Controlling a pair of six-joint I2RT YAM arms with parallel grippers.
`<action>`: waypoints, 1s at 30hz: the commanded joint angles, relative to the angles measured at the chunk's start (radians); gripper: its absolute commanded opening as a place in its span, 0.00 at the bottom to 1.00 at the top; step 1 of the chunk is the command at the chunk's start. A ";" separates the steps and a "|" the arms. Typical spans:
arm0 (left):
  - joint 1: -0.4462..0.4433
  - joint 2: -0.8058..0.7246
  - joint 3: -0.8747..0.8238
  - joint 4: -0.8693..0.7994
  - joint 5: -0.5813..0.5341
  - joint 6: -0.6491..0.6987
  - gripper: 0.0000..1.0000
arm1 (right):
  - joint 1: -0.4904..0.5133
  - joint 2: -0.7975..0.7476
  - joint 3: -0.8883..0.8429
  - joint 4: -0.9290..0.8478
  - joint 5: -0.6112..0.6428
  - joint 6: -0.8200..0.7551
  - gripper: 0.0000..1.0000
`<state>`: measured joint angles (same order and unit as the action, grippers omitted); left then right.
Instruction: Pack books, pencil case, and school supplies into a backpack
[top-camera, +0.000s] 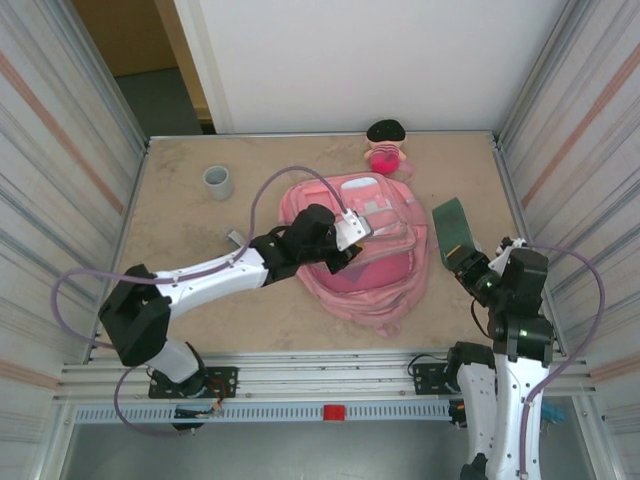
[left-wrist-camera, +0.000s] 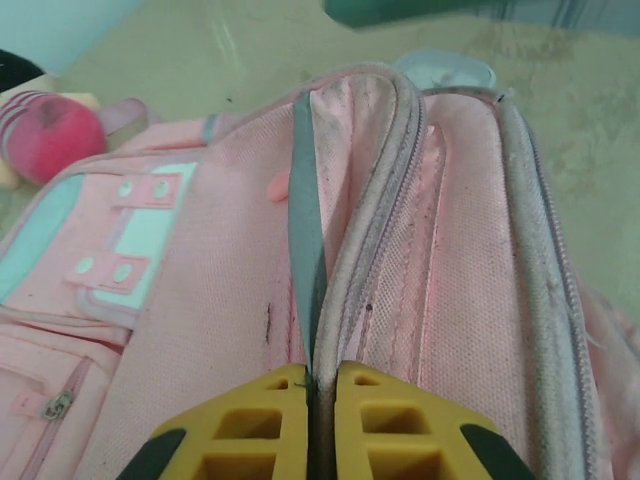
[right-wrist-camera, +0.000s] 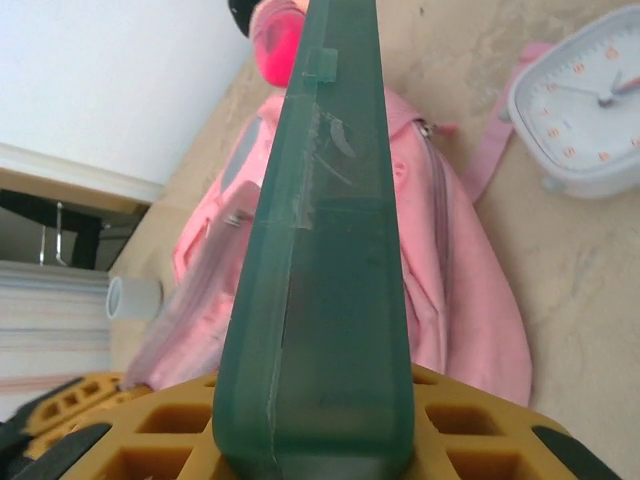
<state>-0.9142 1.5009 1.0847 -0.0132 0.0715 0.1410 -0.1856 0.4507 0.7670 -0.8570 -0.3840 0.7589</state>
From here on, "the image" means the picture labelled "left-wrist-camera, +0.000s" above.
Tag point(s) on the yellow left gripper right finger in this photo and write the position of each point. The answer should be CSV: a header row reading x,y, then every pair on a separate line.
x,y
400,425

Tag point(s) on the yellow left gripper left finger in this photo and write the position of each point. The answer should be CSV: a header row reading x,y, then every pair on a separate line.
x,y
240,425

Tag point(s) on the pink school backpack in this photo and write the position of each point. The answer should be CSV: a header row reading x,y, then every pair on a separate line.
x,y
225,250

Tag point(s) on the green pencil case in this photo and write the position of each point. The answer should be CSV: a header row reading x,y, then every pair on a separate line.
x,y
400,10

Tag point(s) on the plush doll pink striped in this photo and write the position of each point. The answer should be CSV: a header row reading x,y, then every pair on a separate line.
x,y
55,135

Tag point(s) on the striped translucent side panel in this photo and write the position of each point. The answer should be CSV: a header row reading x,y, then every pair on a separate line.
x,y
575,12

